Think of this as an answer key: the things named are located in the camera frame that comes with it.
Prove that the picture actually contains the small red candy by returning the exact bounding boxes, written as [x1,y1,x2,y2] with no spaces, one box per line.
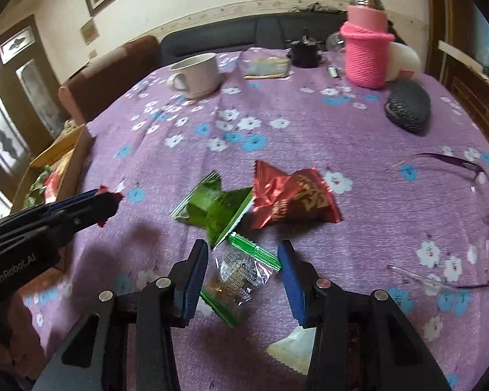
[95,185,123,228]

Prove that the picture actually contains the white cream snack packet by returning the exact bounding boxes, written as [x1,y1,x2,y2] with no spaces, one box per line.
[266,326,316,375]

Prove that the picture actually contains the green snack bag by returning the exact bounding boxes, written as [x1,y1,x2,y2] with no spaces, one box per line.
[170,170,253,250]

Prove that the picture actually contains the clear green edged packet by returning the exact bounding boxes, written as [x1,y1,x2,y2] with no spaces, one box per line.
[200,232,281,327]

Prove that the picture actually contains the dark red foil snack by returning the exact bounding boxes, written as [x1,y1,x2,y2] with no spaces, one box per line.
[251,161,343,229]

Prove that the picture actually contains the person's left hand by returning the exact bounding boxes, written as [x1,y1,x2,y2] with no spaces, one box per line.
[0,272,74,380]

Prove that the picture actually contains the cardboard tray box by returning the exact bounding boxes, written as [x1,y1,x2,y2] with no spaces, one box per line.
[11,124,92,213]

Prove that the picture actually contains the wooden glass doors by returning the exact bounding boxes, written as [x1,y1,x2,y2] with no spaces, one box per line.
[0,15,68,219]

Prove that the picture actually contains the brown armchair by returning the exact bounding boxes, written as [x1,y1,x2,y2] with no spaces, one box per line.
[58,36,160,125]

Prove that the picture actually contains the purple floral tablecloth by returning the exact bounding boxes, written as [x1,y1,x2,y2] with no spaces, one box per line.
[20,46,489,391]

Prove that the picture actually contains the white ceramic mug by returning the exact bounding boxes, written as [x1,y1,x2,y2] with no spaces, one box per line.
[167,53,222,100]

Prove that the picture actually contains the small booklet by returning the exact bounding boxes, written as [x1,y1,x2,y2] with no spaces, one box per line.
[244,57,291,80]

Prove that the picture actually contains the black glasses case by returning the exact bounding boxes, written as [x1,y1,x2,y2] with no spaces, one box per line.
[384,78,431,136]

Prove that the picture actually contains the black leather sofa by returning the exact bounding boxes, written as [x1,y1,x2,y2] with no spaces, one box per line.
[160,11,347,65]

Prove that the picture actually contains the black small container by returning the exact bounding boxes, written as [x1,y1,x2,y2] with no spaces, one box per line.
[287,28,321,69]

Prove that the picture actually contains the nail clipper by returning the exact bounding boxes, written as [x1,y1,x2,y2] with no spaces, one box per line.
[328,65,339,79]

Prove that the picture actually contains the white round object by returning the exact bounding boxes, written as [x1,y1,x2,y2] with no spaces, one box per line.
[386,42,421,82]

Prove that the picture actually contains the clear glass dome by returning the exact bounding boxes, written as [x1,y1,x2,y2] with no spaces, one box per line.
[325,32,345,53]

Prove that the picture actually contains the pink knitted sleeve bottle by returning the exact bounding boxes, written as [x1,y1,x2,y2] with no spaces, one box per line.
[340,0,395,89]

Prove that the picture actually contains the wooden sideboard cabinet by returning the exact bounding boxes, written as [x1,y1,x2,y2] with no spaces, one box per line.
[435,40,489,160]

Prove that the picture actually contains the purple frame eyeglasses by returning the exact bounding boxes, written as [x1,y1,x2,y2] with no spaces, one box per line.
[384,153,489,291]

